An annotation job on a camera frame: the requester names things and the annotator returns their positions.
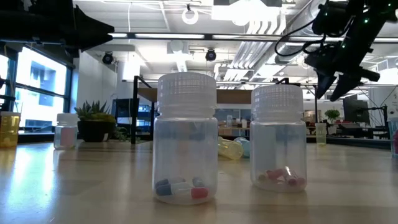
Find clear bottle pink capsules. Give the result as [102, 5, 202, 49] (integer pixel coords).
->
[249, 83, 308, 194]

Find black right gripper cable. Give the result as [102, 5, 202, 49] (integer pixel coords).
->
[274, 17, 327, 58]

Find succulent plant black pot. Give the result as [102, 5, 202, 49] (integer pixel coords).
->
[73, 99, 139, 144]

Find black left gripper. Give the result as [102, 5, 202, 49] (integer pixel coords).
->
[32, 0, 115, 51]

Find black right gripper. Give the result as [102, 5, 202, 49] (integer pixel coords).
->
[303, 43, 381, 103]

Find teal translucent bottle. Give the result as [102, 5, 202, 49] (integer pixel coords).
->
[233, 136, 251, 159]

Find black aluminium table frame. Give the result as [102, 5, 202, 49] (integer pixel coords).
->
[17, 132, 398, 151]

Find black ceiling light track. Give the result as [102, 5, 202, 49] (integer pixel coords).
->
[107, 32, 398, 44]

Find dark wall screen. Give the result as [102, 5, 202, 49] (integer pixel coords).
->
[111, 98, 141, 127]

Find black computer monitor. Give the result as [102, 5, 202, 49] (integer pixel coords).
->
[343, 95, 371, 124]

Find clear bottle blue red capsules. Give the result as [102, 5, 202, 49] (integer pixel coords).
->
[151, 72, 219, 206]

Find green background plant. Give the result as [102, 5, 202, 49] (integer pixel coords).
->
[325, 108, 341, 125]

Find purple bottle white cap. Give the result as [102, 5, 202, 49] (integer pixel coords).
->
[387, 116, 398, 158]

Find yellow translucent bottle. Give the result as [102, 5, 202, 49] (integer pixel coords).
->
[217, 136, 245, 161]
[315, 123, 327, 147]

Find clear bottle pink label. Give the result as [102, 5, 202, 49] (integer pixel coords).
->
[53, 113, 79, 151]

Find white ring lamp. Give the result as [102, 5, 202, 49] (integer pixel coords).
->
[181, 4, 200, 26]

